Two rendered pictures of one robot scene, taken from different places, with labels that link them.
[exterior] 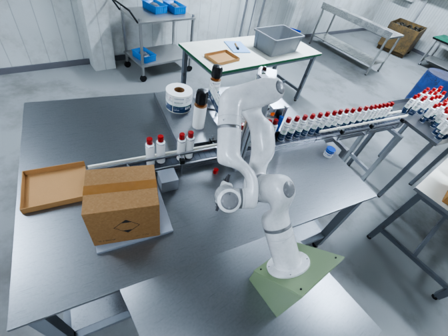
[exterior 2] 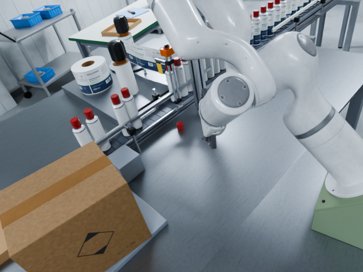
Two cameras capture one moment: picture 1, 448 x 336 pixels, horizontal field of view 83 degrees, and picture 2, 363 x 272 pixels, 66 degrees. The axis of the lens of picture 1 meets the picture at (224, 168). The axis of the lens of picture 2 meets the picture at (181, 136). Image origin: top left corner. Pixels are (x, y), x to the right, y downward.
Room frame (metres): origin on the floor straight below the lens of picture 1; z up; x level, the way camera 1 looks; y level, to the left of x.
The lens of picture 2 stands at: (0.10, 0.08, 1.64)
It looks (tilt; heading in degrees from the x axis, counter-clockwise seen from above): 40 degrees down; 359
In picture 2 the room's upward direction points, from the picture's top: 13 degrees counter-clockwise
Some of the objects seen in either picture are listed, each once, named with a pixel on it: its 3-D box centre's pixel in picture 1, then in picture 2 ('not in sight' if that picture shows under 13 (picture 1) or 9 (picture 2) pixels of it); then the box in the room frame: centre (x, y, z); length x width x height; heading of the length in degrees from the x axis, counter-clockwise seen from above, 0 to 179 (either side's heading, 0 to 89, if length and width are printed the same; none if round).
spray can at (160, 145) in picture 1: (161, 149); (96, 130); (1.06, 0.39, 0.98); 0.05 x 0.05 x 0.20
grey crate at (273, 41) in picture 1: (277, 41); not in sight; (3.60, -0.27, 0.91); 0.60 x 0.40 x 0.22; 140
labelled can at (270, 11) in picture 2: (322, 123); (270, 19); (1.79, -0.67, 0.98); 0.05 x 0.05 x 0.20
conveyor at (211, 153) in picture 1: (222, 152); (175, 103); (1.30, 0.04, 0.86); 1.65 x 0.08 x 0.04; 125
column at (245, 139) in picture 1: (247, 130); (193, 48); (1.20, -0.08, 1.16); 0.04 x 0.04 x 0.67; 35
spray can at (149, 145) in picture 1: (150, 151); (84, 139); (1.01, 0.44, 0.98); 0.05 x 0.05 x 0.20
